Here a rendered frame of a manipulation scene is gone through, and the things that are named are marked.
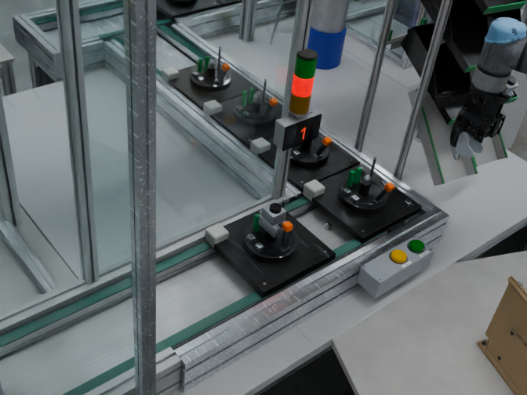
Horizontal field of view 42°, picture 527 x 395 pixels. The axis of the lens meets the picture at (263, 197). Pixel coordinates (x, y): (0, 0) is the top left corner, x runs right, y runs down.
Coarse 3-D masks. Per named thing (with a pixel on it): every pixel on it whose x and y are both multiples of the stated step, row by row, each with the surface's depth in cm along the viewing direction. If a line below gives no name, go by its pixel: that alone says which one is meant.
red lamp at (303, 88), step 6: (294, 78) 165; (300, 78) 164; (312, 78) 164; (294, 84) 166; (300, 84) 164; (306, 84) 164; (312, 84) 166; (294, 90) 166; (300, 90) 165; (306, 90) 165; (300, 96) 166; (306, 96) 167
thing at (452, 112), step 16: (416, 32) 189; (432, 32) 197; (416, 48) 190; (448, 48) 197; (416, 64) 192; (448, 64) 197; (432, 80) 188; (448, 80) 194; (464, 80) 195; (432, 96) 189; (448, 112) 186
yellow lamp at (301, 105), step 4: (292, 92) 168; (292, 96) 168; (296, 96) 167; (308, 96) 167; (292, 100) 168; (296, 100) 167; (300, 100) 167; (304, 100) 167; (308, 100) 168; (292, 104) 169; (296, 104) 168; (300, 104) 168; (304, 104) 168; (308, 104) 169; (292, 108) 170; (296, 108) 169; (300, 108) 168; (304, 108) 169; (308, 108) 170; (296, 112) 169; (300, 112) 169; (304, 112) 170
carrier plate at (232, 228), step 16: (240, 224) 180; (224, 240) 175; (240, 240) 175; (304, 240) 178; (320, 240) 178; (224, 256) 171; (240, 256) 171; (304, 256) 173; (320, 256) 174; (240, 272) 168; (256, 272) 167; (272, 272) 168; (288, 272) 168; (304, 272) 170; (256, 288) 164; (272, 288) 164
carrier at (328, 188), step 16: (336, 176) 200; (352, 176) 191; (368, 176) 188; (304, 192) 194; (320, 192) 192; (336, 192) 194; (352, 192) 192; (368, 192) 191; (400, 192) 197; (320, 208) 191; (336, 208) 189; (352, 208) 188; (368, 208) 187; (384, 208) 191; (400, 208) 192; (416, 208) 192; (352, 224) 184; (368, 224) 185; (384, 224) 186
